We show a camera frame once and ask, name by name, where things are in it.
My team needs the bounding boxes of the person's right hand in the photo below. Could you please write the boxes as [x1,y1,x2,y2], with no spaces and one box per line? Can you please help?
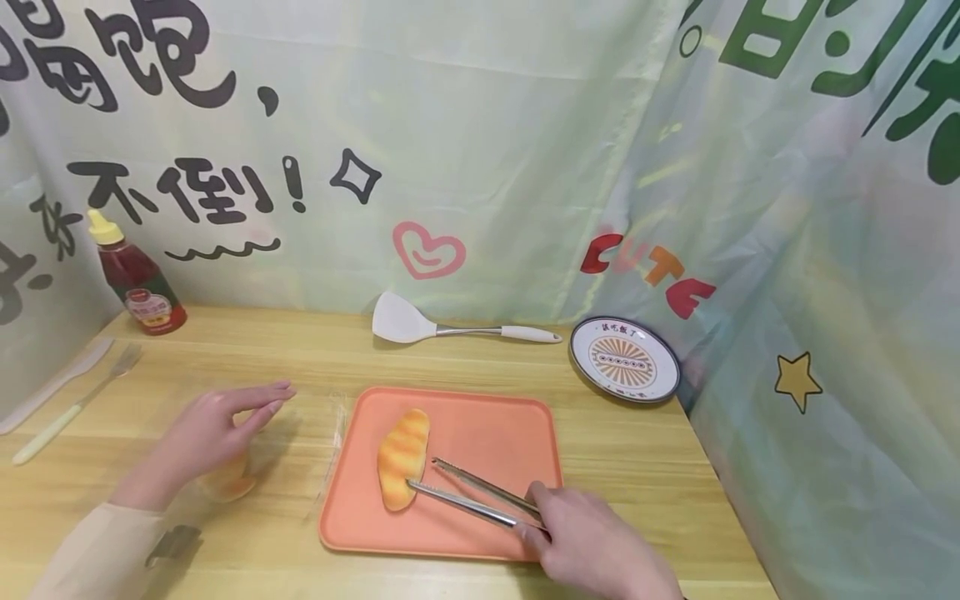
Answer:
[516,482,686,600]

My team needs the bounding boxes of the person's left hand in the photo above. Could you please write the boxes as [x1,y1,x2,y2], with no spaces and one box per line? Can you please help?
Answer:
[112,381,298,512]

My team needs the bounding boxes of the metal tongs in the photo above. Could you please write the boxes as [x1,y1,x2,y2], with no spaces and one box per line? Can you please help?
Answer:
[406,457,553,535]

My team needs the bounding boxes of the person's left forearm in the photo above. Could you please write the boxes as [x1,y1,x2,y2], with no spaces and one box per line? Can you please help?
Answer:
[28,498,205,600]

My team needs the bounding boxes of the clear plastic bag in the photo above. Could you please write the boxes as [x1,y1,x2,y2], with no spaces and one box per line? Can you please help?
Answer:
[161,390,351,528]

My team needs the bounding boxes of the orange rectangular tray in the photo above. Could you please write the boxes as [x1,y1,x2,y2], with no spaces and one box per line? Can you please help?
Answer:
[318,386,565,563]

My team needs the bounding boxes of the striped bread roll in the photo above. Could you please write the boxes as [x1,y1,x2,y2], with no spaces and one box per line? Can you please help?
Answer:
[376,407,432,513]

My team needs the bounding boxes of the round plate with sunburst print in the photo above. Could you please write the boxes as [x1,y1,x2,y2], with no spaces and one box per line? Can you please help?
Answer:
[568,317,683,405]

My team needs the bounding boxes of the white spatula with metal neck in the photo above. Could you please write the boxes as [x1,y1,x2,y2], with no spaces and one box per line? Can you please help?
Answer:
[372,291,563,345]

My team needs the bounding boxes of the red ketchup bottle yellow cap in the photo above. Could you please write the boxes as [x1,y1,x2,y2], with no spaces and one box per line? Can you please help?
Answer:
[86,208,188,337]

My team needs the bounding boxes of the white plastic knife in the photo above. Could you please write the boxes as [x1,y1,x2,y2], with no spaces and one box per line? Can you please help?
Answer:
[0,337,116,436]

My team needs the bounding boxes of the fork with pale handle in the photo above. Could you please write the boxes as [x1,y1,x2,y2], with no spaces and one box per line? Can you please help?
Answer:
[12,343,143,466]

